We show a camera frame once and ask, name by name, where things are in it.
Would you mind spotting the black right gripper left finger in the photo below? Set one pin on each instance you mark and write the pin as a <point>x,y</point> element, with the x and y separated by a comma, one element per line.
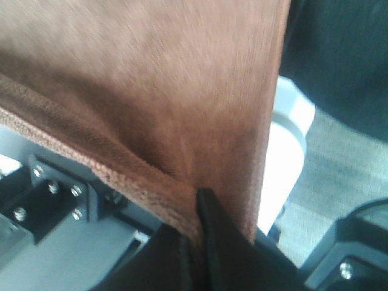
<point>164,263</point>

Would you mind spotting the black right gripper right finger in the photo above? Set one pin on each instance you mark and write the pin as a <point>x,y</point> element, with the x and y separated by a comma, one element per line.
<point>232,262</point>

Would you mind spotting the brown towel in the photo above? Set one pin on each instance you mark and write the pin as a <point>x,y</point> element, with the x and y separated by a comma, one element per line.
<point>158,98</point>

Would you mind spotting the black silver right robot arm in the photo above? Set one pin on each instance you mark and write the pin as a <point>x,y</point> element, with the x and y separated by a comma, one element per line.
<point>352,255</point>

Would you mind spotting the grey perforated plastic basket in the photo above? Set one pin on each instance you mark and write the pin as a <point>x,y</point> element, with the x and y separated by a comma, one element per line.
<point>293,114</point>

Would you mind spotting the black table mat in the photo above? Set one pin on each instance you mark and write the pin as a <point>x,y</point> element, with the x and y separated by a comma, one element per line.
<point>336,54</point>

